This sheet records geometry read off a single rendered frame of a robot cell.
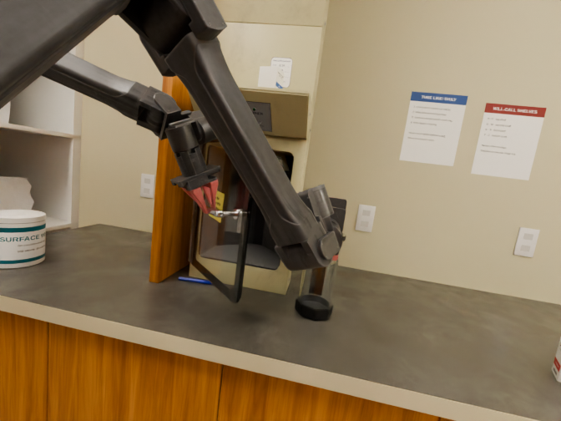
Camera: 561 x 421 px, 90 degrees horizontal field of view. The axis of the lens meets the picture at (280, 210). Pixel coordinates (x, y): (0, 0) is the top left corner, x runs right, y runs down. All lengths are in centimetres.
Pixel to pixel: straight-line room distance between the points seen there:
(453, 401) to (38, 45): 75
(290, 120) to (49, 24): 56
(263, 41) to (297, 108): 25
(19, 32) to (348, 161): 110
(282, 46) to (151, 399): 96
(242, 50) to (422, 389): 92
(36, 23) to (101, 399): 80
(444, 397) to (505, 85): 114
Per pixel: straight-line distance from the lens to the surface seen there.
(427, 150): 131
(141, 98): 66
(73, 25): 34
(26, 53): 30
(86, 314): 80
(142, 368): 81
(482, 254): 143
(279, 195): 40
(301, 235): 42
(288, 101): 74
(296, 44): 90
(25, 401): 110
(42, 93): 192
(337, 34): 137
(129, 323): 74
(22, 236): 109
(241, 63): 91
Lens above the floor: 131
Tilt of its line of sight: 8 degrees down
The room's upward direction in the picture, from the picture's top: 7 degrees clockwise
